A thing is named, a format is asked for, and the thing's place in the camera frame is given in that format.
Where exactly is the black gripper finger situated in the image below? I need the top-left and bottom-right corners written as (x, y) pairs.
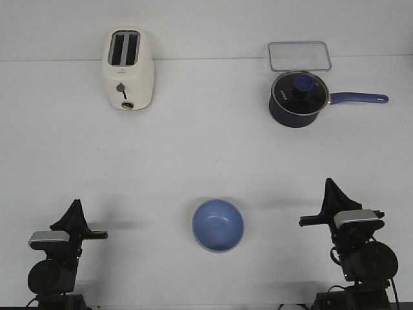
top-left (320, 178), bottom-right (333, 216)
top-left (330, 179), bottom-right (362, 213)
top-left (78, 200), bottom-right (90, 232)
top-left (50, 199), bottom-right (79, 230)

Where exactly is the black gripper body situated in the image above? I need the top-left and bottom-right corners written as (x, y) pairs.
top-left (299, 211), bottom-right (385, 247)
top-left (66, 227), bottom-right (108, 251)

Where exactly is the blue bowl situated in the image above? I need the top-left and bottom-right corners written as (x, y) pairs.
top-left (192, 199), bottom-right (245, 253)

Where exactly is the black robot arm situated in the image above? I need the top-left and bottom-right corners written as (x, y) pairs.
top-left (299, 178), bottom-right (399, 309)
top-left (27, 199), bottom-right (108, 309)

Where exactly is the dark blue saucepan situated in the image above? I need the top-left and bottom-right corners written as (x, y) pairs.
top-left (268, 90), bottom-right (388, 128)

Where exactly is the glass pot lid blue knob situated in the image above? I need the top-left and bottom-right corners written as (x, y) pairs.
top-left (271, 71), bottom-right (329, 116)

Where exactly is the clear plastic container lid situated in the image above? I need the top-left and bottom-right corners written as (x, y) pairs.
top-left (268, 41), bottom-right (332, 72)

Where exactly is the white two-slot toaster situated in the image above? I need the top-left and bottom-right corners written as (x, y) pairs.
top-left (102, 26), bottom-right (154, 110)

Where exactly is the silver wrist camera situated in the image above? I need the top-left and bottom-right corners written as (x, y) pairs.
top-left (334, 209), bottom-right (380, 229)
top-left (28, 231), bottom-right (70, 250)

